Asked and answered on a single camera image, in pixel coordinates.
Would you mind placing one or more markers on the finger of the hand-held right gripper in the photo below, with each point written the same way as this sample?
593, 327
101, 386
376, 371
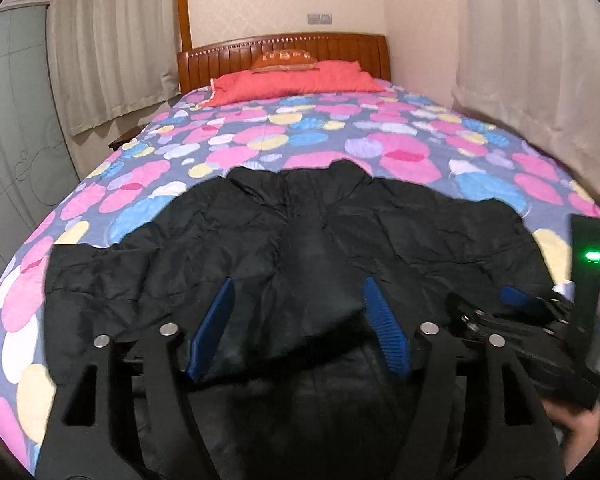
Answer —
485, 327
520, 296

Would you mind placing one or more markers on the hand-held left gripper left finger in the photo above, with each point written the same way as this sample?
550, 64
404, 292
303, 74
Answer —
214, 322

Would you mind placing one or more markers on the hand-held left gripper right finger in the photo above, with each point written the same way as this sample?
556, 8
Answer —
387, 332

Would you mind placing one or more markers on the black padded jacket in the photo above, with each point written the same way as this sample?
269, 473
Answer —
290, 240

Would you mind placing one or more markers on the person's right hand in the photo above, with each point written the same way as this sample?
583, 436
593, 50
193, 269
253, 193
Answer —
580, 425

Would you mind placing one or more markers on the dotted colourful bedspread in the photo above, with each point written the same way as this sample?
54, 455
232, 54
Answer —
260, 135

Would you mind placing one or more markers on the cream curtain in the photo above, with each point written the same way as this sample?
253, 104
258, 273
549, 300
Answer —
110, 40
525, 45

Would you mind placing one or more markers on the red pillow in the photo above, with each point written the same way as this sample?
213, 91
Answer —
290, 80

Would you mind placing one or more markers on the wooden headboard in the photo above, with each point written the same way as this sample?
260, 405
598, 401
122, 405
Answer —
220, 60

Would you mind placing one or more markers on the orange patterned cushion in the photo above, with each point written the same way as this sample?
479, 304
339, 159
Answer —
284, 58

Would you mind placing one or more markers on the frosted glass wardrobe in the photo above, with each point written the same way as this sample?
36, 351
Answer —
20, 125

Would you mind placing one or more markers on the wooden vertical wall trim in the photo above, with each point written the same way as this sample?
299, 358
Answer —
183, 5

